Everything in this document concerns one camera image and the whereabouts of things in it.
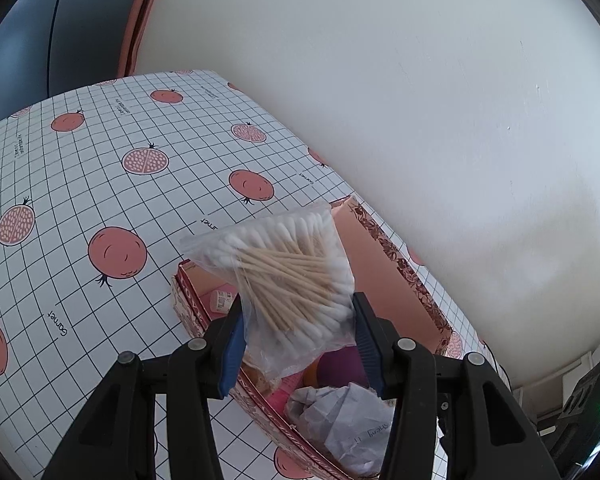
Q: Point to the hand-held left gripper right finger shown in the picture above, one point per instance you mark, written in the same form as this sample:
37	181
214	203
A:
367	350

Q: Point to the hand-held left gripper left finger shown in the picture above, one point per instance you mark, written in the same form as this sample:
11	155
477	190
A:
232	355

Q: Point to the purple ball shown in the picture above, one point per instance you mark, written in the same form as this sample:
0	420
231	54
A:
342	367

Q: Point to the small white bottle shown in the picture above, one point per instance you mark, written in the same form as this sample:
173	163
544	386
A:
222	299

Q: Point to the yellow ball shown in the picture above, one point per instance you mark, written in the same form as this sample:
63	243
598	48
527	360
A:
312	375

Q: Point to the floral gift box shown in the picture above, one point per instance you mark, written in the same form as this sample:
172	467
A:
380	280

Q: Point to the paper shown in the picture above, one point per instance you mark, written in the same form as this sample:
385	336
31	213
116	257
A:
340	420

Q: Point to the pink board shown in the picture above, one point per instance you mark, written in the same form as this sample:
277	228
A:
140	25

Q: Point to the dark refrigerator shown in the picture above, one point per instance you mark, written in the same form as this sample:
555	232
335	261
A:
30	45

